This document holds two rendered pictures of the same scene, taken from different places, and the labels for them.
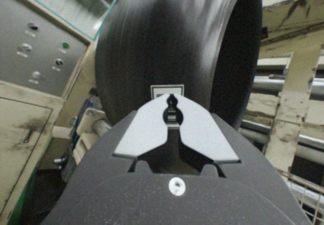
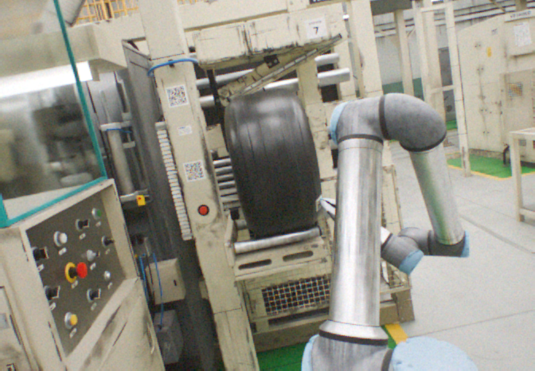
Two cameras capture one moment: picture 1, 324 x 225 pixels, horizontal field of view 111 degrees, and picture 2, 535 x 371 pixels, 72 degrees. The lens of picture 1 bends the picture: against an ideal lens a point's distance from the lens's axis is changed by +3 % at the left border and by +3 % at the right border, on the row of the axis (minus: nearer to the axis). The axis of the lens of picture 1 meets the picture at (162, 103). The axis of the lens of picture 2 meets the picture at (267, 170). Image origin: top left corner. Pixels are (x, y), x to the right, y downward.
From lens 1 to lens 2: 1.27 m
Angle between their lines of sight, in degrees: 47
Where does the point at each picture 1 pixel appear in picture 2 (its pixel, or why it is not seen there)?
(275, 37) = (286, 64)
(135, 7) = (299, 181)
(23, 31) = (80, 240)
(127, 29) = (298, 189)
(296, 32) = (299, 57)
